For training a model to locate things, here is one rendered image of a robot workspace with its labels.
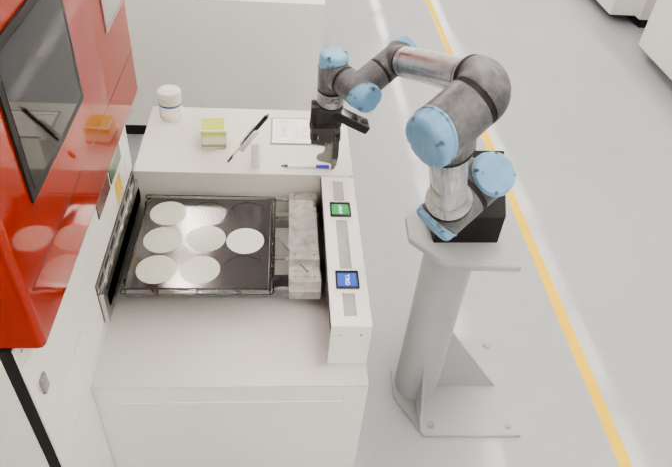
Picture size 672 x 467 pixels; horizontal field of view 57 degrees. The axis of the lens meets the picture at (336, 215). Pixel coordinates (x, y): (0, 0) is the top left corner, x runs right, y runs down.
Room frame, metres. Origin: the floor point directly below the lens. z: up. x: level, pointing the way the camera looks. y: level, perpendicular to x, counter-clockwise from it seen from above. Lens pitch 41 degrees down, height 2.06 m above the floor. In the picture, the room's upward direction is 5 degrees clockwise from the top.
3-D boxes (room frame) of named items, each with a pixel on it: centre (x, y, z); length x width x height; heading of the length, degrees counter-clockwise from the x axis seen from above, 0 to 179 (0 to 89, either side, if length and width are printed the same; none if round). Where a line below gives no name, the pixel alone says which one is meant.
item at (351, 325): (1.17, -0.03, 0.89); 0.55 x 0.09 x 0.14; 7
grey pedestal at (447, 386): (1.44, -0.47, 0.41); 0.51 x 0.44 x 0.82; 96
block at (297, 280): (1.09, 0.06, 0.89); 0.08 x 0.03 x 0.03; 97
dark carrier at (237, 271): (1.19, 0.34, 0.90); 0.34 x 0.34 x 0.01; 7
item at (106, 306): (1.15, 0.55, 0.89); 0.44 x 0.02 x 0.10; 7
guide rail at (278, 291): (1.08, 0.27, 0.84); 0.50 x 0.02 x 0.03; 97
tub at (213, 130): (1.55, 0.39, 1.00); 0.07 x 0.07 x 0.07; 11
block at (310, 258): (1.17, 0.07, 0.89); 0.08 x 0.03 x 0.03; 97
